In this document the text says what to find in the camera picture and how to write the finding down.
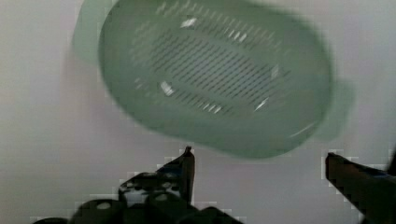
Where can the green plastic strainer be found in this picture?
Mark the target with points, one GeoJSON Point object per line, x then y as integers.
{"type": "Point", "coordinates": [248, 79]}

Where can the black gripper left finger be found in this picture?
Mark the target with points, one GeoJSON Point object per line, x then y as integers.
{"type": "Point", "coordinates": [176, 176]}

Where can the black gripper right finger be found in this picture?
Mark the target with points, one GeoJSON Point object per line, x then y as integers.
{"type": "Point", "coordinates": [370, 190]}

